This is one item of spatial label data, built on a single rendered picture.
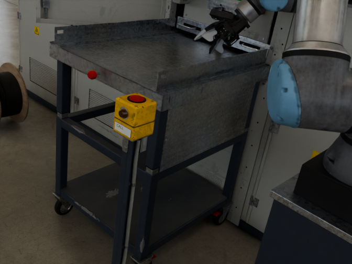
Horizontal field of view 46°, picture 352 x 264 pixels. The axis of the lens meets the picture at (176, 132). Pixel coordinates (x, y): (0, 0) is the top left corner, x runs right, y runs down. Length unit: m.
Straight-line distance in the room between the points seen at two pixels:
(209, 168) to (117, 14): 0.91
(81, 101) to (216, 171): 1.10
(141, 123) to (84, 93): 1.69
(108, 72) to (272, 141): 0.82
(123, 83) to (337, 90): 0.74
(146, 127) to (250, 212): 1.10
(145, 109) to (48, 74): 2.05
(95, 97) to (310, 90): 1.93
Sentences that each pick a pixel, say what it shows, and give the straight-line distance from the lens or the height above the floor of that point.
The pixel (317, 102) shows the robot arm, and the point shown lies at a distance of 0.93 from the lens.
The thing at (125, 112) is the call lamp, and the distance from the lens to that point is 1.07.
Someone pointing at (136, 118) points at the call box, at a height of 0.87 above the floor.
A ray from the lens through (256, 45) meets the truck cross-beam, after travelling 1.90.
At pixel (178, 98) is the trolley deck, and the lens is 1.36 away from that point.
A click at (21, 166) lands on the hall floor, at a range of 2.49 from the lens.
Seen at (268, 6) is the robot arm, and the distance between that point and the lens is 1.53.
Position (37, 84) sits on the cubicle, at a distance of 3.22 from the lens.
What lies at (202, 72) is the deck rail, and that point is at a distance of 1.47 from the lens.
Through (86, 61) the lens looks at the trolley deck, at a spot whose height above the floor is 0.84.
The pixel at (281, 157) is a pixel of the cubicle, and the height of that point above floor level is 0.48.
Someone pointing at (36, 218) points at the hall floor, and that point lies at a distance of 2.10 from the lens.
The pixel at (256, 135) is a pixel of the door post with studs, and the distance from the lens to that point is 1.94.
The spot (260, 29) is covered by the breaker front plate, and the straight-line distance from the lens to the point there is 1.90.
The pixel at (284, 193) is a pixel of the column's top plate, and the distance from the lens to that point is 1.11.
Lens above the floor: 1.32
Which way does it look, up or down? 26 degrees down
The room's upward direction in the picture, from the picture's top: 9 degrees clockwise
